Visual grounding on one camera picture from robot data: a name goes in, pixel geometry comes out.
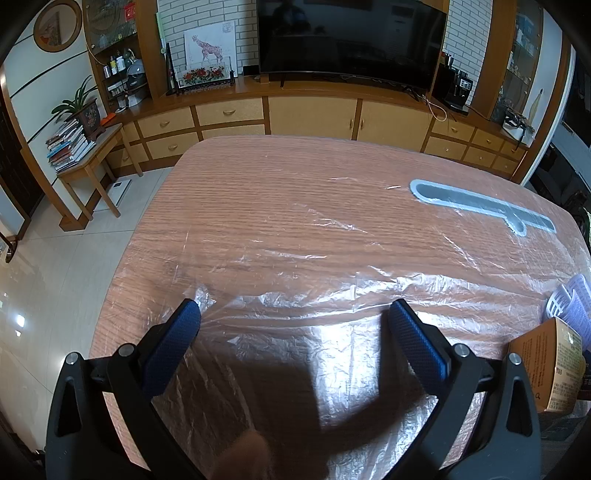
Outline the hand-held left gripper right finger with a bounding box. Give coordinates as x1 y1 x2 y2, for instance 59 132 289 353
388 298 542 480

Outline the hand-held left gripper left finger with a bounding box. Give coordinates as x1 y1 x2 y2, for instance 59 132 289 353
44 298 202 480

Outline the brown cardboard box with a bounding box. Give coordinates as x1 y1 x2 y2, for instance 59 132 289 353
508 318 585 414

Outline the white floor scale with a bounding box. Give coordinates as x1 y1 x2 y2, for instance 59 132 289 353
95 179 133 213

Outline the wooden side table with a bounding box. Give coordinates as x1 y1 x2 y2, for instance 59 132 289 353
55 124 144 232

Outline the stack of books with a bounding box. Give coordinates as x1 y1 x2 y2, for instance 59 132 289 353
45 122 97 172

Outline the potted plant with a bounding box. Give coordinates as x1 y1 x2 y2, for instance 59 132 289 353
52 76 108 139

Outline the black coffee machine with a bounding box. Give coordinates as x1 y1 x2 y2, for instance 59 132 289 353
445 69 475 114

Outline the framed flower picture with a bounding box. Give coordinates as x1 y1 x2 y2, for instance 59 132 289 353
166 65 235 96

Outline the black coffee grinder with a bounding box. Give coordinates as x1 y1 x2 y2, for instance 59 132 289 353
434 53 455 100

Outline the giraffe picture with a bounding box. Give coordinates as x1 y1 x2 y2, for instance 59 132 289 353
184 21 237 75

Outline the black flat television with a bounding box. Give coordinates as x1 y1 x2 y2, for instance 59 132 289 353
256 0 448 93

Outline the white cable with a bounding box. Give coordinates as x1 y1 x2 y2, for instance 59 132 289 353
427 99 458 123

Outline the round wall picture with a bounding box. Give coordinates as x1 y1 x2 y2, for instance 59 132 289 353
33 0 84 52

